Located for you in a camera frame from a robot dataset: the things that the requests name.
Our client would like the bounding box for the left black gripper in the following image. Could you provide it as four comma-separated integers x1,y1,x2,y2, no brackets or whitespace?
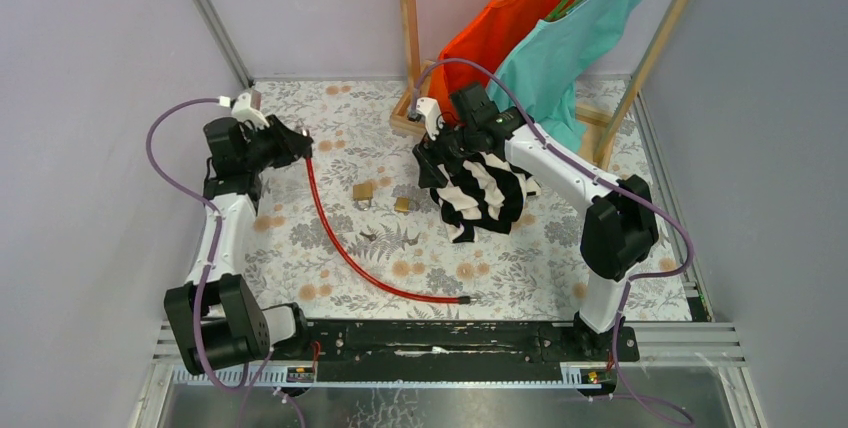
242,114,314,174

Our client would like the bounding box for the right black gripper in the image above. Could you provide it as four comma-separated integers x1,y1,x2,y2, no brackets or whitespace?
412,115,478,190

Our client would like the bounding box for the brass padlock with shackle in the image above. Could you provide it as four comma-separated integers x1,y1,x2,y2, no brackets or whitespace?
352,182,374,211

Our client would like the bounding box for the red cable lock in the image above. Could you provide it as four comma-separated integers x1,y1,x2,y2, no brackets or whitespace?
299,126,473,307

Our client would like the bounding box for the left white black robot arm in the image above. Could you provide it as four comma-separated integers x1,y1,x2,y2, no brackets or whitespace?
164,115,313,375

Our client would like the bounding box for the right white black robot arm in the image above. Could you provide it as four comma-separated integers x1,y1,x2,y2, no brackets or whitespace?
412,83,659,360

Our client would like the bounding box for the square brass padlock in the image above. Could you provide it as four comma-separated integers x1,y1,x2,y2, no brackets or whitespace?
394,197,413,213

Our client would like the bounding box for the black white striped cloth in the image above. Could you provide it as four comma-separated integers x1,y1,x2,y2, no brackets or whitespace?
429,153,541,243

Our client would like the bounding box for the floral table mat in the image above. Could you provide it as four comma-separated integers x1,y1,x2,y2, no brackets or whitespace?
189,79,694,322

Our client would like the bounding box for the wooden clothes rack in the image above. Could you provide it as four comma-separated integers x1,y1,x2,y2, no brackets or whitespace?
389,0,690,169

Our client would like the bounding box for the orange t-shirt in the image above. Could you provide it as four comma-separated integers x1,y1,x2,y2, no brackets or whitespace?
428,0,561,124

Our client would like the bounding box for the teal t-shirt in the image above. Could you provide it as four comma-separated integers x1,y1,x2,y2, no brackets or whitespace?
487,0,642,153

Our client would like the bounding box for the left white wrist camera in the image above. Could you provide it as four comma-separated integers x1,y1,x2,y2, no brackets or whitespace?
217,89,270,129

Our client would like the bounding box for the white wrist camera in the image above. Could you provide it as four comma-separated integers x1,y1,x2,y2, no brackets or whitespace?
407,97,442,140
217,89,270,129

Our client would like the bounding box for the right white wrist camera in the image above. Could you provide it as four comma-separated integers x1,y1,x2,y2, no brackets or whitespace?
407,97,442,140

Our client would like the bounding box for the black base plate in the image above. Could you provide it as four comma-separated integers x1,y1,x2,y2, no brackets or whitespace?
272,319,640,383

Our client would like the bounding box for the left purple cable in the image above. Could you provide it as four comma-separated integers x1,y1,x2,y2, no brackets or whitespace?
145,97,266,393

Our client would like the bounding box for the aluminium rail frame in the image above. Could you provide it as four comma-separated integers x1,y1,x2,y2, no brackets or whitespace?
130,319,766,427

